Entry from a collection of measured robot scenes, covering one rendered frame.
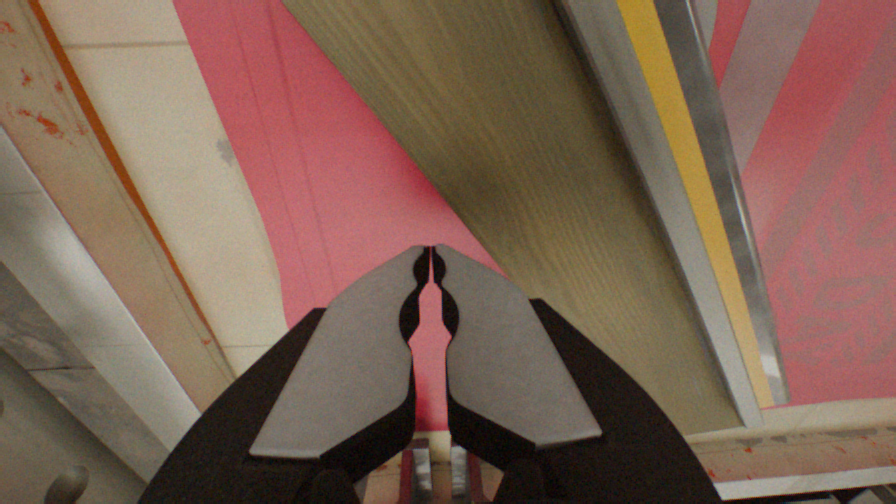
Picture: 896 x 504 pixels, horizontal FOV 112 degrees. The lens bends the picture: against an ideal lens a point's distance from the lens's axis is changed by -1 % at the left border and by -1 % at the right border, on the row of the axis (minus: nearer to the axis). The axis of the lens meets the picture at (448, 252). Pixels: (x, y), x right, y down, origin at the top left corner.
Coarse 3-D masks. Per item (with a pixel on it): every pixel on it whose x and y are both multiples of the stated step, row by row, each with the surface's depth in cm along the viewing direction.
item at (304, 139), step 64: (192, 0) 11; (256, 0) 11; (768, 0) 12; (832, 0) 12; (256, 64) 12; (320, 64) 12; (768, 64) 13; (832, 64) 13; (256, 128) 14; (320, 128) 14; (384, 128) 14; (768, 128) 15; (256, 192) 15; (320, 192) 15; (384, 192) 15; (768, 192) 16
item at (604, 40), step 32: (576, 0) 7; (608, 0) 7; (576, 32) 8; (608, 32) 8; (608, 64) 8; (608, 96) 9; (640, 96) 8; (640, 128) 9; (640, 160) 9; (672, 160) 9; (672, 192) 10; (672, 224) 11; (672, 256) 12; (704, 256) 11; (704, 288) 12; (704, 320) 13; (736, 352) 14; (736, 384) 16
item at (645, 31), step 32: (640, 0) 9; (640, 32) 9; (640, 64) 10; (672, 64) 10; (672, 96) 10; (672, 128) 11; (704, 192) 12; (704, 224) 13; (736, 288) 15; (736, 320) 16; (768, 384) 19
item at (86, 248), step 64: (0, 0) 10; (0, 64) 10; (64, 64) 12; (0, 128) 10; (64, 128) 12; (0, 192) 11; (64, 192) 12; (128, 192) 14; (0, 256) 12; (64, 256) 12; (128, 256) 14; (64, 320) 14; (128, 320) 14; (192, 320) 18; (128, 384) 16; (192, 384) 18; (704, 448) 29; (768, 448) 29; (832, 448) 29
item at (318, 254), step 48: (288, 240) 16; (336, 240) 17; (384, 240) 17; (432, 240) 17; (288, 288) 18; (336, 288) 18; (432, 288) 19; (432, 336) 21; (432, 384) 23; (816, 384) 26; (864, 384) 26
